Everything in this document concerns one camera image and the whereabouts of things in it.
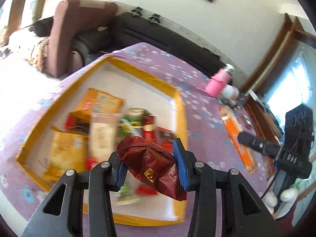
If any black leather sofa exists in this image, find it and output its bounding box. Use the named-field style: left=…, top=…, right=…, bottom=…
left=71, top=12, right=225, bottom=77

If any green white candy packet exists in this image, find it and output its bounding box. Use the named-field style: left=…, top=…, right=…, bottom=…
left=115, top=182, right=140, bottom=205

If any red chocolate candy packet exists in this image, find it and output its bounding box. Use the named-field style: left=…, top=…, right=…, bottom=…
left=64, top=110, right=91, bottom=135

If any white plastic cup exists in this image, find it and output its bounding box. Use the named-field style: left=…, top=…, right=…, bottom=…
left=221, top=85, right=239, bottom=100

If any purple floral tablecloth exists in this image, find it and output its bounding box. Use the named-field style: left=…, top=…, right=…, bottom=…
left=0, top=42, right=275, bottom=237

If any yellow taped shallow box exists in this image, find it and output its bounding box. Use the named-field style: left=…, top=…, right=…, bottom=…
left=15, top=55, right=190, bottom=228

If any yellow chip bag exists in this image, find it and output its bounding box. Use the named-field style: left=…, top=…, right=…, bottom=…
left=42, top=126, right=88, bottom=182

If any white gloved right hand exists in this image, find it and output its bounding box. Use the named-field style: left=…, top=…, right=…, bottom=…
left=262, top=187, right=299, bottom=215

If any beige biscuit packet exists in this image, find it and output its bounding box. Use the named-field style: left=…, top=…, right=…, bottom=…
left=88, top=113, right=123, bottom=163

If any maroon armchair sofa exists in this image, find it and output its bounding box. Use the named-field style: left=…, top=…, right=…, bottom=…
left=7, top=0, right=119, bottom=78

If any green pea snack bag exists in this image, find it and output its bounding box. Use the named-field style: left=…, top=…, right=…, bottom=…
left=118, top=107, right=150, bottom=137

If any tall red wafer packet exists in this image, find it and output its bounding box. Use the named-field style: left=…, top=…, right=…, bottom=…
left=142, top=115, right=157, bottom=143

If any dark red snack pouch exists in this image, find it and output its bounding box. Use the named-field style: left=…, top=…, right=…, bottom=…
left=117, top=135, right=187, bottom=201

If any pink sleeved thermos bottle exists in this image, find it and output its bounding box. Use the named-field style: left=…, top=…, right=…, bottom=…
left=205, top=64, right=235, bottom=98

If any small red candy packet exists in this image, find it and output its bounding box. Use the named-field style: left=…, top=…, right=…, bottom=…
left=157, top=127, right=175, bottom=152

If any orange striped cracker packet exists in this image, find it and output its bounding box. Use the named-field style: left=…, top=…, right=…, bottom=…
left=220, top=105, right=258, bottom=175

